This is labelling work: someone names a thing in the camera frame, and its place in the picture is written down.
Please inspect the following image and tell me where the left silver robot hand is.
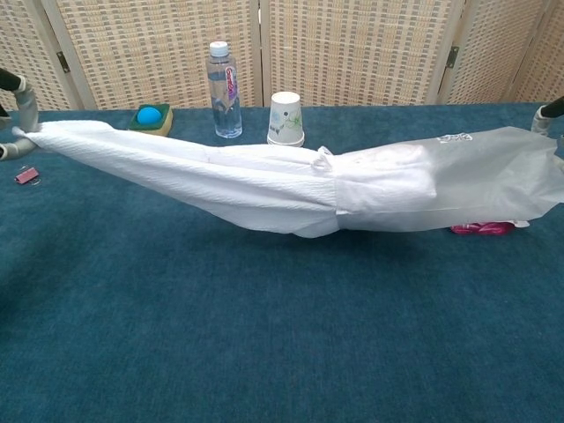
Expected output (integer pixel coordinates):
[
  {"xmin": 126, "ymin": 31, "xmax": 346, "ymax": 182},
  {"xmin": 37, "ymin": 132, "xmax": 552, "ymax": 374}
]
[{"xmin": 0, "ymin": 66, "xmax": 41, "ymax": 162}]

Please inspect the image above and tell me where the pink binder clip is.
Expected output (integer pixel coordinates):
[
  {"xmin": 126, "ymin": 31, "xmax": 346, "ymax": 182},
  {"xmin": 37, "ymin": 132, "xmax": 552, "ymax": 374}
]
[{"xmin": 14, "ymin": 166, "xmax": 43, "ymax": 185}]

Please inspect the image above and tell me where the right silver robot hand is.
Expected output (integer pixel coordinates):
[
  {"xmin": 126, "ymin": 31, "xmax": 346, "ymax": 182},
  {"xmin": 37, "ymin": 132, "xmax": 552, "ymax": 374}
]
[{"xmin": 531, "ymin": 94, "xmax": 564, "ymax": 174}]

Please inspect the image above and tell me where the white spouted drink pouch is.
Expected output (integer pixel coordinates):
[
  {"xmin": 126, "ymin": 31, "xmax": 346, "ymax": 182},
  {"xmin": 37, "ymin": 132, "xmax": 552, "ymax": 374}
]
[{"xmin": 449, "ymin": 218, "xmax": 530, "ymax": 236}]

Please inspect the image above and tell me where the white floral paper cup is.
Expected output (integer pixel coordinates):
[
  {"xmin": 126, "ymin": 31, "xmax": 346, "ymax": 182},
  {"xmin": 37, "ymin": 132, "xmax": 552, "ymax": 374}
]
[{"xmin": 266, "ymin": 91, "xmax": 306, "ymax": 148}]

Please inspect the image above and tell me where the yellow green sponge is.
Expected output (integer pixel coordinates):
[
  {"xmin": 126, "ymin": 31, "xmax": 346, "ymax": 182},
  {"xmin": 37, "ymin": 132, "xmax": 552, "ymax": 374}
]
[{"xmin": 127, "ymin": 102, "xmax": 174, "ymax": 137}]

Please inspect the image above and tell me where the white garment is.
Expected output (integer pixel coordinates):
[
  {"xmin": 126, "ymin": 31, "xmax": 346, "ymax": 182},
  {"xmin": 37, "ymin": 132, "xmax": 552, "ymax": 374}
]
[{"xmin": 11, "ymin": 119, "xmax": 440, "ymax": 240}]

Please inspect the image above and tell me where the blue table cover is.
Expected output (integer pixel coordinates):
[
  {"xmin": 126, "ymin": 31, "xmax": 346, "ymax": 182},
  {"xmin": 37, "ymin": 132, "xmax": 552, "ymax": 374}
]
[{"xmin": 0, "ymin": 101, "xmax": 564, "ymax": 423}]

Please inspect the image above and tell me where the clear plastic water bottle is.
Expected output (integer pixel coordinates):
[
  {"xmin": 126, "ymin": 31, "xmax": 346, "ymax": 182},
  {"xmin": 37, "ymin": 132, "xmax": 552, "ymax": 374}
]
[{"xmin": 205, "ymin": 41, "xmax": 243, "ymax": 139}]

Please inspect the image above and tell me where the translucent plastic zip bag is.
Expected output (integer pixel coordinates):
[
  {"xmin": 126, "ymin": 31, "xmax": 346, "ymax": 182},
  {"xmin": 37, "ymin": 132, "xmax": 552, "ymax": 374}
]
[{"xmin": 315, "ymin": 125, "xmax": 564, "ymax": 234}]

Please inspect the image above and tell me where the woven folding screen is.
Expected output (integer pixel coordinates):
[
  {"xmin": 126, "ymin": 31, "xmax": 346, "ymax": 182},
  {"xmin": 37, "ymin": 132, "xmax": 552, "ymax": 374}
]
[{"xmin": 0, "ymin": 0, "xmax": 564, "ymax": 111}]

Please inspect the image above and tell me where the blue ball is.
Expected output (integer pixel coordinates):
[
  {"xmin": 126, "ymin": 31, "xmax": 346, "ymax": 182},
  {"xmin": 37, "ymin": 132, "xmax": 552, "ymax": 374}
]
[{"xmin": 136, "ymin": 106, "xmax": 163, "ymax": 125}]

